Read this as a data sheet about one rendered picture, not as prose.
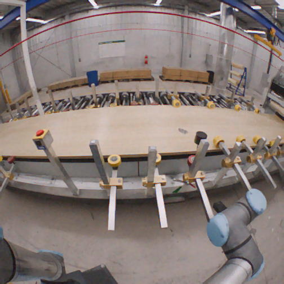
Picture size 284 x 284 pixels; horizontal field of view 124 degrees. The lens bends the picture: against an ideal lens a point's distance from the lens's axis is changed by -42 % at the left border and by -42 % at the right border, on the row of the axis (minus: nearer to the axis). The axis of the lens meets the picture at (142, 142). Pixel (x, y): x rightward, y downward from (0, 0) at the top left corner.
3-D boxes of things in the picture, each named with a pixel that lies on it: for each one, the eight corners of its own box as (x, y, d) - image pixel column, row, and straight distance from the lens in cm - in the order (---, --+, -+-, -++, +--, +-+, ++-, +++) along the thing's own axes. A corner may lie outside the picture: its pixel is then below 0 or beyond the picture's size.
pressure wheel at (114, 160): (124, 169, 89) (123, 157, 81) (116, 176, 86) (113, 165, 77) (116, 163, 93) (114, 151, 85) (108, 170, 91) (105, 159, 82)
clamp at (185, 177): (203, 181, 88) (205, 176, 84) (183, 183, 83) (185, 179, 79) (200, 174, 91) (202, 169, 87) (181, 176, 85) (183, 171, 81)
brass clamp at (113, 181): (123, 190, 79) (121, 185, 75) (100, 190, 81) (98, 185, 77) (123, 181, 82) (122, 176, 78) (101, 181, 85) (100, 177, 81)
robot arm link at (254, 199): (243, 194, 43) (258, 181, 51) (223, 211, 53) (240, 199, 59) (259, 218, 44) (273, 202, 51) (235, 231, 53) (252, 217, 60)
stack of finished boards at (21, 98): (38, 89, 957) (38, 87, 955) (16, 106, 781) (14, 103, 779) (30, 92, 1005) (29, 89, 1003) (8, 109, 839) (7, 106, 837)
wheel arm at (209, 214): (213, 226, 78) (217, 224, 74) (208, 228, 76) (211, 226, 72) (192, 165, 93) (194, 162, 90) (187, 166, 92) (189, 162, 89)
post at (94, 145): (114, 197, 92) (96, 143, 54) (109, 197, 92) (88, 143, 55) (114, 192, 93) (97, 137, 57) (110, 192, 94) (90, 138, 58)
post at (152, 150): (151, 199, 95) (157, 149, 56) (146, 199, 95) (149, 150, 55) (150, 194, 97) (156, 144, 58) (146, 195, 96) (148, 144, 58)
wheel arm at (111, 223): (115, 231, 71) (114, 230, 66) (109, 231, 71) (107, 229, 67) (119, 165, 90) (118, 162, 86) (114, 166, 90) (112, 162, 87)
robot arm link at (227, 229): (232, 251, 37) (260, 225, 45) (212, 214, 36) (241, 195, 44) (214, 255, 45) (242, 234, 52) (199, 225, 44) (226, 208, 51)
